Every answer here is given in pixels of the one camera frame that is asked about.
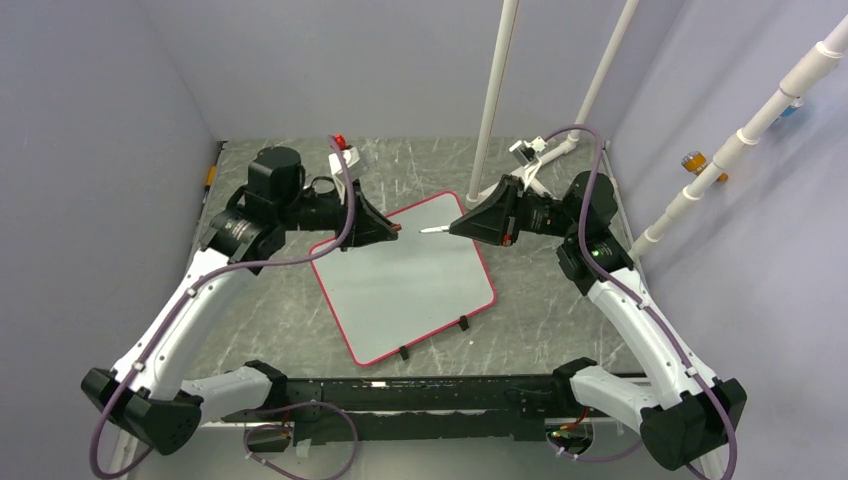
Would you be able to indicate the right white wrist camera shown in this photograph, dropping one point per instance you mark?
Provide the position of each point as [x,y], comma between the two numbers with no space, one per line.
[528,155]

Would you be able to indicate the white pvc pipe frame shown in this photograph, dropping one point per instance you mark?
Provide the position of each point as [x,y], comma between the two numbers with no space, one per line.
[542,64]

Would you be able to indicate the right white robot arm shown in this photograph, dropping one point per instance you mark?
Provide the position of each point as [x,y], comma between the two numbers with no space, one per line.
[686,411]

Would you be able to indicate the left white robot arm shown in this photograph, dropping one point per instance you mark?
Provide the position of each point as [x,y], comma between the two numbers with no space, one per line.
[146,393]

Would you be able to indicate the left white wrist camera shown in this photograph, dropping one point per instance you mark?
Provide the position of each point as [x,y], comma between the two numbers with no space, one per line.
[350,155]

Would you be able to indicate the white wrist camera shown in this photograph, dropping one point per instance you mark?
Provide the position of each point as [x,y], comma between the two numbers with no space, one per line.
[528,155]
[350,155]

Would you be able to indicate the white pipe on wall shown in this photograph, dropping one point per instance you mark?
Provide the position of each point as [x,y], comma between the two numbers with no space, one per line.
[814,66]

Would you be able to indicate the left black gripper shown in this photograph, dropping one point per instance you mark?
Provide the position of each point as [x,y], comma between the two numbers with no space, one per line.
[363,225]

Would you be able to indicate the white marker pen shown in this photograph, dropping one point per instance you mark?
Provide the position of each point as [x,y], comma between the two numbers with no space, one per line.
[435,230]

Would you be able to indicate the red framed whiteboard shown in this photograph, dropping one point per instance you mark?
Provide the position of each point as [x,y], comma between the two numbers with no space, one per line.
[389,296]

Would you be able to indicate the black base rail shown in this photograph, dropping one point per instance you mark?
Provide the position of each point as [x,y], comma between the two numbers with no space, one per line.
[519,407]

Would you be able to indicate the orange yellow wall fitting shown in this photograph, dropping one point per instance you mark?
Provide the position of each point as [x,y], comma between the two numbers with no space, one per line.
[694,162]

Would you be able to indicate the aluminium frame rail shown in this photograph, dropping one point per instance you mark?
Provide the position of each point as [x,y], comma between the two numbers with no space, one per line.
[165,425]

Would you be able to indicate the blue wall fitting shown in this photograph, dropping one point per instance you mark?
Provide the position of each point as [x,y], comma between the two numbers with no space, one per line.
[795,105]

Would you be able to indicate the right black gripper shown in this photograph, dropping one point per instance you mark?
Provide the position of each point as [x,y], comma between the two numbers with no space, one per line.
[493,221]

